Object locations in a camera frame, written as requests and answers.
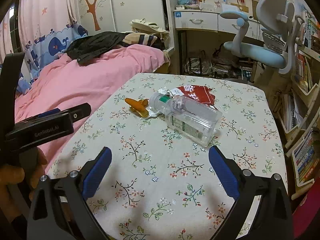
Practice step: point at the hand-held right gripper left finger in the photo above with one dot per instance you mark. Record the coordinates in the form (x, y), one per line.
(96, 175)

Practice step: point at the pink bag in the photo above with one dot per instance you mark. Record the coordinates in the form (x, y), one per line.
(307, 215)

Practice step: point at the beige striped pillow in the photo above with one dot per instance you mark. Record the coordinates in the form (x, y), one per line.
(142, 38)

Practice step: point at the white wardrobe with tree sticker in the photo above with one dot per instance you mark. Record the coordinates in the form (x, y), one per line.
(135, 0)

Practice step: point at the orange wrapper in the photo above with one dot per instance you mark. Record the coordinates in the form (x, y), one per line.
(136, 104)

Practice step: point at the pink blanket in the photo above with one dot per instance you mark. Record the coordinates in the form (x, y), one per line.
(87, 80)

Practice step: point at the floral tablecloth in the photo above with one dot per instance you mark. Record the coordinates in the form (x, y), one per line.
(162, 167)

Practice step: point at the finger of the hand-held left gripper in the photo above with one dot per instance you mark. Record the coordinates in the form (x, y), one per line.
(80, 112)

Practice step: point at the small cork board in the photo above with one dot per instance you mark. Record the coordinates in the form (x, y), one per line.
(257, 7)

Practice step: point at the silver foil wrapper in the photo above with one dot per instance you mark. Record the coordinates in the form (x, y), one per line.
(153, 113)

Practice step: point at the row of colourful books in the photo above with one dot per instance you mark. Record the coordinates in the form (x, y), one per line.
(305, 157)

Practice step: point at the blue tissue box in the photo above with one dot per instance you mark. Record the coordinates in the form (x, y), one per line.
(186, 1)

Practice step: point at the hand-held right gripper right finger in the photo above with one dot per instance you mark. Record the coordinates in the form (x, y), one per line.
(223, 172)

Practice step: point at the blue white office chair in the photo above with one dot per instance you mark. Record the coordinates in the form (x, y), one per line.
(260, 52)

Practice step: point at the white desk with drawers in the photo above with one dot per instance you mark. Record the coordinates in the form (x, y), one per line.
(197, 20)

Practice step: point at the white book cart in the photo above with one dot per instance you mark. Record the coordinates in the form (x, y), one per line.
(308, 90)

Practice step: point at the red snack bag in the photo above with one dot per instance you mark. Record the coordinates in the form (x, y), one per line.
(197, 93)

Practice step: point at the pile of magazines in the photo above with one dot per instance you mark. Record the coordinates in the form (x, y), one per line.
(217, 66)

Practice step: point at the beige tote bag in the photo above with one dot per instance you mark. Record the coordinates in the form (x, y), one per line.
(147, 25)

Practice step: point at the clear plastic bottle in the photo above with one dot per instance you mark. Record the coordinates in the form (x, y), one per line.
(190, 120)

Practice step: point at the black jacket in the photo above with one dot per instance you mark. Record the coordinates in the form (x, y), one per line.
(97, 43)

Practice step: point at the person's left hand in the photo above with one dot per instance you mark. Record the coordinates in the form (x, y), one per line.
(12, 180)

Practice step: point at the whale print curtain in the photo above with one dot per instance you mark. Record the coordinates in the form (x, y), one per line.
(57, 42)

